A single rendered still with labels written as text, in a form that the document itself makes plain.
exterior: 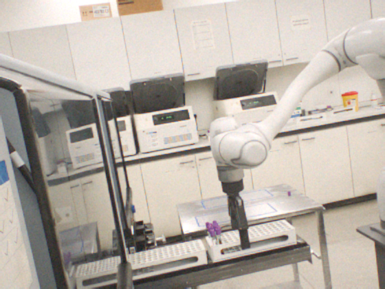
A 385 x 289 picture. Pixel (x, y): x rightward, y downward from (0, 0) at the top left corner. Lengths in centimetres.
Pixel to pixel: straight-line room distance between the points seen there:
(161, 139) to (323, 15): 211
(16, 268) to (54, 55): 366
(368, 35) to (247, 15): 285
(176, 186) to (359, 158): 186
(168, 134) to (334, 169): 169
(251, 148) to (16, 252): 84
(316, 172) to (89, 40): 253
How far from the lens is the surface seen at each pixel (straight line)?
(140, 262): 133
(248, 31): 407
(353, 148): 418
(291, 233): 139
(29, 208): 100
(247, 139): 108
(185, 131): 360
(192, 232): 163
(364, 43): 133
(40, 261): 103
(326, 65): 142
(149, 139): 357
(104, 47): 388
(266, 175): 383
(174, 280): 133
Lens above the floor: 137
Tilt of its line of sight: 7 degrees down
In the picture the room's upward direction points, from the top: 9 degrees counter-clockwise
